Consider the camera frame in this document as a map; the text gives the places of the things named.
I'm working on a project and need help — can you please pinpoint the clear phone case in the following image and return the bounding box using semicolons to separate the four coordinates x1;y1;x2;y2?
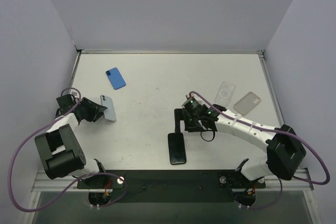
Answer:
214;81;235;107
233;92;261;115

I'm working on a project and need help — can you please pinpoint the black phone with blue back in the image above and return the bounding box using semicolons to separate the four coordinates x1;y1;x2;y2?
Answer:
106;67;126;90

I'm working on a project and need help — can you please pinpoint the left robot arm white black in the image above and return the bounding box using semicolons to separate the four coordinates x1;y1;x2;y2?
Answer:
35;94;108;188

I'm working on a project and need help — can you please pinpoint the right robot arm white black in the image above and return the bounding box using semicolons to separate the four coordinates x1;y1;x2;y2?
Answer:
174;97;306;181

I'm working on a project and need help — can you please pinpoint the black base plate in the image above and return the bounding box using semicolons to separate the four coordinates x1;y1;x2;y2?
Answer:
77;169;266;203

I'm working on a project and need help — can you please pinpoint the aluminium front rail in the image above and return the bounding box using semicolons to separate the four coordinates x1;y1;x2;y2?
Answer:
31;170;314;193

